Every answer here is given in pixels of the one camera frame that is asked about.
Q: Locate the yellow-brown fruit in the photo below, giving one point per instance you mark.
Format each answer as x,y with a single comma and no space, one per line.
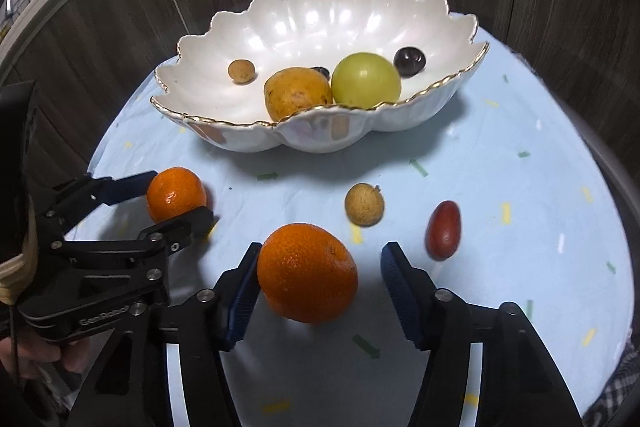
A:
295,94

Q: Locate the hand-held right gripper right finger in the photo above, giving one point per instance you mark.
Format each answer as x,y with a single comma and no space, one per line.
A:
400,292

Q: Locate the small tan longan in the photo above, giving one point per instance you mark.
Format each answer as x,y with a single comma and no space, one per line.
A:
241,71

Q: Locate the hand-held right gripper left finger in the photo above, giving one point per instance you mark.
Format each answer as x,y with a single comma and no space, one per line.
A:
245,297

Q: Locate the dark round fruit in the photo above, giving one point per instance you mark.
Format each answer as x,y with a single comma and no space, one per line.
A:
320,71
409,63

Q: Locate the white scalloped bowl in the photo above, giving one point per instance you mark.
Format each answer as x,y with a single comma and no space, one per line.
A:
300,27

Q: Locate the small orange mandarin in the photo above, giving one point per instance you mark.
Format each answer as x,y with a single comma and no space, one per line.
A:
175,194

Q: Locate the person's left hand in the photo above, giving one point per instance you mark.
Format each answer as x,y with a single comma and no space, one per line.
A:
75,357

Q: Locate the large orange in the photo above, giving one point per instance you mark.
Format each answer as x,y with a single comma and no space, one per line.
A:
305,272

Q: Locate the checked clothing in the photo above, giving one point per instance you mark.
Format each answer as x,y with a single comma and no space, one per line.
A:
620,397

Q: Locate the light blue tablecloth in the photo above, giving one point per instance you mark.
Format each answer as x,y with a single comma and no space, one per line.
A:
500,187

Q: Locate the green apple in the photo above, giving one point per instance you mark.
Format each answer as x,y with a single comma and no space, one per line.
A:
365,82

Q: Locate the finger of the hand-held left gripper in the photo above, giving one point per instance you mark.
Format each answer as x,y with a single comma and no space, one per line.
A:
190,222
130,187

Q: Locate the red oval fruit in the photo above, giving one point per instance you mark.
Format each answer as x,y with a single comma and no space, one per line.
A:
442,232

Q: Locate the large tan longan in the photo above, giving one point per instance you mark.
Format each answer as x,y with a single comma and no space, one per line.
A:
364,205

